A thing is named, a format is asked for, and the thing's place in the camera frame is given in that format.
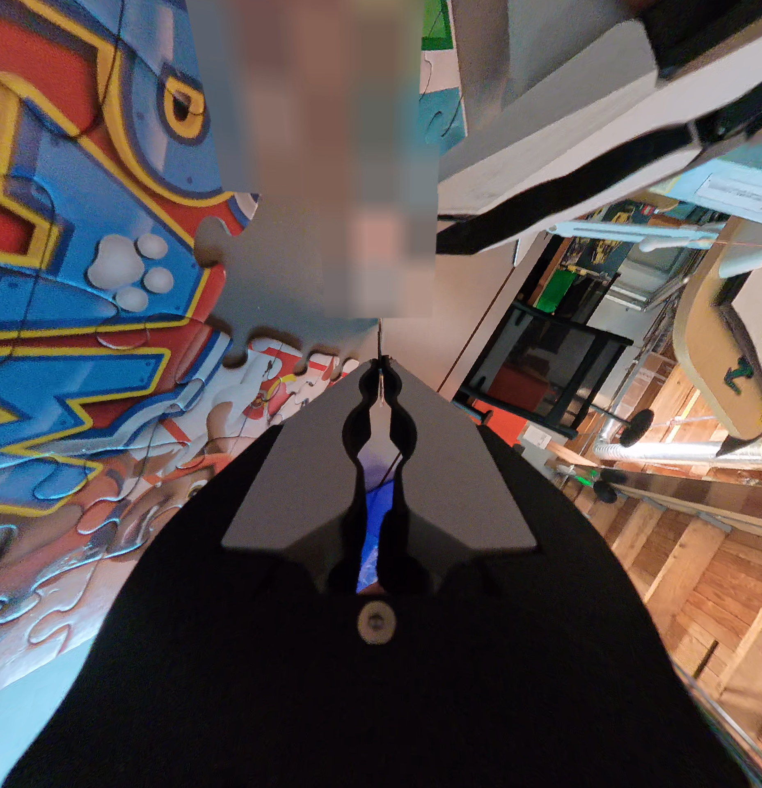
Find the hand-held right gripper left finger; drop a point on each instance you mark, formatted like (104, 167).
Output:
(294, 492)

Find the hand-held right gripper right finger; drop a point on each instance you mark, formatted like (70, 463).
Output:
(467, 492)

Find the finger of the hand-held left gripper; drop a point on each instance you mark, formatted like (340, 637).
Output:
(541, 135)

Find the cardboard puzzle piece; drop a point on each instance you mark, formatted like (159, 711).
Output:
(379, 345)

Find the partly assembled cartoon jigsaw puzzle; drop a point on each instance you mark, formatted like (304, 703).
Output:
(110, 246)

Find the red cabinet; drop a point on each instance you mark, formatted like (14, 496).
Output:
(510, 394)

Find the green board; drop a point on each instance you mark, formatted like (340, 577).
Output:
(554, 290)

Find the black frame desk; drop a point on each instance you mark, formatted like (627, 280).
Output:
(553, 363)

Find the silver ventilation duct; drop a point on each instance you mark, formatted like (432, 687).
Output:
(694, 452)

